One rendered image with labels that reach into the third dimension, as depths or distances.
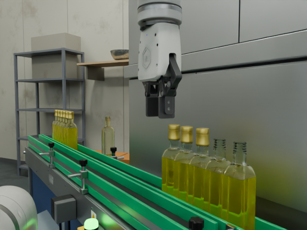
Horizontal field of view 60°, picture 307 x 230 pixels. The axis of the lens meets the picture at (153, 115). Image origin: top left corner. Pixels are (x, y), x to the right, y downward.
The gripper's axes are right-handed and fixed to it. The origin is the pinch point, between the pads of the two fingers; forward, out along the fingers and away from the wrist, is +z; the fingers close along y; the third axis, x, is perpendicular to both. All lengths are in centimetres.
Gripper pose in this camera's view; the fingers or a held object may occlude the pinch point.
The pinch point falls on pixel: (159, 107)
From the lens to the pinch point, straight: 51.6
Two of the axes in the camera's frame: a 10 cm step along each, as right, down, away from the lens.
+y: 4.3, 0.5, -9.0
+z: 0.0, 10.0, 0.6
